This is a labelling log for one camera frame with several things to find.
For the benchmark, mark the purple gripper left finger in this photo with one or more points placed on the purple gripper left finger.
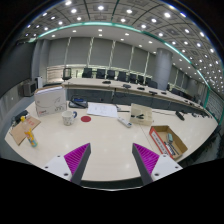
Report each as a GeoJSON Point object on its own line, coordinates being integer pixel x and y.
{"type": "Point", "coordinates": [70, 166]}

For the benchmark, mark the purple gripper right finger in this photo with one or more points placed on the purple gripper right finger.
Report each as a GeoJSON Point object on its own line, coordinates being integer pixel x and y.
{"type": "Point", "coordinates": [152, 166]}

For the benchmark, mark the yellow drink bottle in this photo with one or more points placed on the yellow drink bottle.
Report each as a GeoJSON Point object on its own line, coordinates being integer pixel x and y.
{"type": "Point", "coordinates": [27, 125]}

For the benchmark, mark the brown open cardboard box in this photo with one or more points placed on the brown open cardboard box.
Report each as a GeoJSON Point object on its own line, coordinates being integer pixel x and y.
{"type": "Point", "coordinates": [167, 141]}

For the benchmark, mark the white remote control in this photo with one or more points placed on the white remote control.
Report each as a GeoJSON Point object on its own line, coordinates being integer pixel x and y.
{"type": "Point", "coordinates": [124, 122]}

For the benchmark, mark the red round coaster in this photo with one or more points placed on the red round coaster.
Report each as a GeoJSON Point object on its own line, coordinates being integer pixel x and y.
{"type": "Point", "coordinates": [85, 118]}

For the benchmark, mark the white patterned mug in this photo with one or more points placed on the white patterned mug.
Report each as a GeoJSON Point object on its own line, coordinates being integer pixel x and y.
{"type": "Point", "coordinates": [68, 117]}

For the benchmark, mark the small beige open box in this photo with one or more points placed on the small beige open box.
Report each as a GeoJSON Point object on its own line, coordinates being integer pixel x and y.
{"type": "Point", "coordinates": [141, 115]}

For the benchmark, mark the brown paper envelope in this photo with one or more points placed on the brown paper envelope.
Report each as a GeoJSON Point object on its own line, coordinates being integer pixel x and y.
{"type": "Point", "coordinates": [18, 132]}

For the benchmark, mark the white paper sheets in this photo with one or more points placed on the white paper sheets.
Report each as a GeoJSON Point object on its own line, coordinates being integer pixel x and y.
{"type": "Point", "coordinates": [102, 110]}

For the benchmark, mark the white cardboard box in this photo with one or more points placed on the white cardboard box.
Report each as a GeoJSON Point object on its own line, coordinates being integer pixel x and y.
{"type": "Point", "coordinates": [50, 100]}

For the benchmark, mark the black power adapter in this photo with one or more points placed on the black power adapter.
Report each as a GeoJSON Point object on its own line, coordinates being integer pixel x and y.
{"type": "Point", "coordinates": [18, 117]}

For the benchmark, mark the grey crt monitor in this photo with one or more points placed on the grey crt monitor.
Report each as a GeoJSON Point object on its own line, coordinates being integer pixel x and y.
{"type": "Point", "coordinates": [29, 88]}

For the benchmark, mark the black office chair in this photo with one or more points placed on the black office chair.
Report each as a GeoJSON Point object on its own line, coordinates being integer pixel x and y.
{"type": "Point", "coordinates": [67, 74]}

